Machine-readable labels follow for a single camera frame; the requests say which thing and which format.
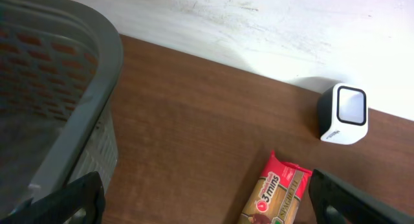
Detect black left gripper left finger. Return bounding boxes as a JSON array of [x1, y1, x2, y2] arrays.
[[1, 171, 105, 224]]

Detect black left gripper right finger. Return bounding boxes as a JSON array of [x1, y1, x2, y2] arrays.
[[309, 169, 413, 224]]

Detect red spaghetti packet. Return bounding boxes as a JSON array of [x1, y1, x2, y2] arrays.
[[237, 152, 312, 224]]

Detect white barcode scanner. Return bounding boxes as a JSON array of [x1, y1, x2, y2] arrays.
[[316, 83, 368, 145]]

